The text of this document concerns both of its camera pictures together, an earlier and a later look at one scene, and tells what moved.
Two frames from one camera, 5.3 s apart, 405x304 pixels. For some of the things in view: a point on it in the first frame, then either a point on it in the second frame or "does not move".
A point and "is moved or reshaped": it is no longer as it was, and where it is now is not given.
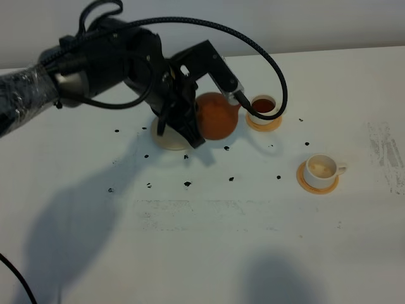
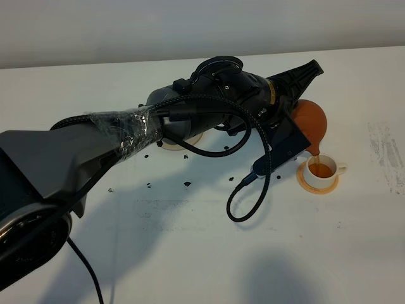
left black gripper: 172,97 → 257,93
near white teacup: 321,170 does not move
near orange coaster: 300,174 does not move
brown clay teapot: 219,116 is moved or reshaped
